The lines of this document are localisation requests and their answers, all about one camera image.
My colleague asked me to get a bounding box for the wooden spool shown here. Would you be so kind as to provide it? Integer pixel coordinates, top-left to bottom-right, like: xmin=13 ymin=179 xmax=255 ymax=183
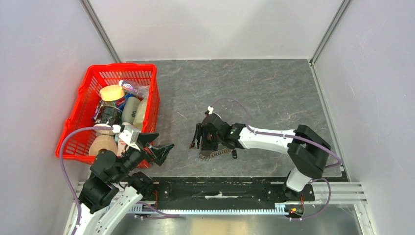
xmin=88 ymin=135 xmax=117 ymax=156

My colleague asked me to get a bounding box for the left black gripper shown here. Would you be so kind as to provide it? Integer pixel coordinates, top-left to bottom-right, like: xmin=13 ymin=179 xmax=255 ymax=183
xmin=112 ymin=132 xmax=175 ymax=182

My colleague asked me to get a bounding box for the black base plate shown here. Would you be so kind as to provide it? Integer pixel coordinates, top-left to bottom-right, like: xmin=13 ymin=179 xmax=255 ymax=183
xmin=143 ymin=177 xmax=315 ymax=210

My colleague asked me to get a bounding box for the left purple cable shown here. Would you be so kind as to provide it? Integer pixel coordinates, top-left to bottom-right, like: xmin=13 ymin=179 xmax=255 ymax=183
xmin=59 ymin=125 xmax=181 ymax=235

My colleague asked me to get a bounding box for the cream bottle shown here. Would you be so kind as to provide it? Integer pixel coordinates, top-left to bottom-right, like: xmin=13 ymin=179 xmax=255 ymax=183
xmin=133 ymin=98 xmax=148 ymax=130

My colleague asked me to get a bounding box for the grey red key holder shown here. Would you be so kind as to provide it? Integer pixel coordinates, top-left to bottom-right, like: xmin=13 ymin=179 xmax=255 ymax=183
xmin=198 ymin=147 xmax=233 ymax=160

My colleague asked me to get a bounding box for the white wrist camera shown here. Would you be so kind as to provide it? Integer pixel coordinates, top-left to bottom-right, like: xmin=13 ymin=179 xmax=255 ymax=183
xmin=205 ymin=106 xmax=221 ymax=119
xmin=112 ymin=125 xmax=141 ymax=150

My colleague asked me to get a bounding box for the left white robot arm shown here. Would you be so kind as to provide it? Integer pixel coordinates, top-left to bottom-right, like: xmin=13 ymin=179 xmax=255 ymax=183
xmin=71 ymin=130 xmax=175 ymax=235

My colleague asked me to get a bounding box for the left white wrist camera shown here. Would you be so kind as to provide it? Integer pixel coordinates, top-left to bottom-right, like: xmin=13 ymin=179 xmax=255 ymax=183
xmin=112 ymin=125 xmax=141 ymax=150

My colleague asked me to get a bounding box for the clear plastic bottle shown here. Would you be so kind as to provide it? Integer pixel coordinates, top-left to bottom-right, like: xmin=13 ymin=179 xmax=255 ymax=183
xmin=118 ymin=80 xmax=150 ymax=98

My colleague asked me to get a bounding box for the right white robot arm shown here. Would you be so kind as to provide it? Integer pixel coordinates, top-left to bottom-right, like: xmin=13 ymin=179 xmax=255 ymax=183
xmin=189 ymin=113 xmax=331 ymax=200

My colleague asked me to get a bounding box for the grey green bottle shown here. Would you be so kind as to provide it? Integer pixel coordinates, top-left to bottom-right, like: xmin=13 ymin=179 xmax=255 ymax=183
xmin=121 ymin=96 xmax=140 ymax=124

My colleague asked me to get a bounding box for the black key fob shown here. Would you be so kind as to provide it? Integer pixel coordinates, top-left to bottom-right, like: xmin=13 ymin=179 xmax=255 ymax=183
xmin=231 ymin=149 xmax=238 ymax=160

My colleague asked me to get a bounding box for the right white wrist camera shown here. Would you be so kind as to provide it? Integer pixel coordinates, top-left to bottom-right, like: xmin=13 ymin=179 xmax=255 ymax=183
xmin=205 ymin=106 xmax=221 ymax=119

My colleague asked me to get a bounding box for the white slotted cable duct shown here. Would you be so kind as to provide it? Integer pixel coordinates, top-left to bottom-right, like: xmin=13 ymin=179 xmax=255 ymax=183
xmin=123 ymin=201 xmax=293 ymax=215

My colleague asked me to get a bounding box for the red plastic basket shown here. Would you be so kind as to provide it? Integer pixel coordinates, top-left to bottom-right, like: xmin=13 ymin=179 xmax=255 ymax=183
xmin=55 ymin=63 xmax=161 ymax=169

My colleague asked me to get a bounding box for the yellow lid dark jar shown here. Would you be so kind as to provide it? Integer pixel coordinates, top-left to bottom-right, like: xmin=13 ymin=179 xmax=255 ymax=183
xmin=93 ymin=85 xmax=125 ymax=128

